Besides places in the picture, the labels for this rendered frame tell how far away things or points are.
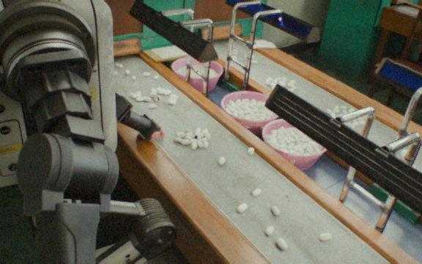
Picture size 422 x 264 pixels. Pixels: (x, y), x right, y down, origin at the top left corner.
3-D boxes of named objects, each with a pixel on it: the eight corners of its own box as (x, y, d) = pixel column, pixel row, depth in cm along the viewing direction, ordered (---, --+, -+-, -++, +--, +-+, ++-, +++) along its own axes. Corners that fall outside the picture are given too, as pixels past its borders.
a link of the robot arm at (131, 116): (122, 125, 141) (130, 110, 141) (113, 118, 146) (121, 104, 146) (137, 131, 146) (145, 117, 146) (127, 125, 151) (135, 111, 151)
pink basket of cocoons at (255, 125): (260, 147, 172) (263, 127, 167) (207, 124, 183) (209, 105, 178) (286, 122, 191) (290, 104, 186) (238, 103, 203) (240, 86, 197)
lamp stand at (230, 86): (243, 102, 204) (256, 14, 180) (220, 86, 217) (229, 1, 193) (272, 94, 213) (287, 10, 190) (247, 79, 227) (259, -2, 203)
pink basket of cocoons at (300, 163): (289, 183, 153) (294, 163, 148) (245, 147, 170) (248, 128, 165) (335, 163, 167) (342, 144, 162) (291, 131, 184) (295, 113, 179)
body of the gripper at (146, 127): (147, 114, 156) (133, 107, 150) (160, 127, 149) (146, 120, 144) (138, 128, 156) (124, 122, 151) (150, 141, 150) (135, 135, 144)
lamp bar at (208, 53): (201, 64, 148) (202, 45, 144) (127, 14, 189) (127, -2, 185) (218, 60, 152) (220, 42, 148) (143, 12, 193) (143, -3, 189)
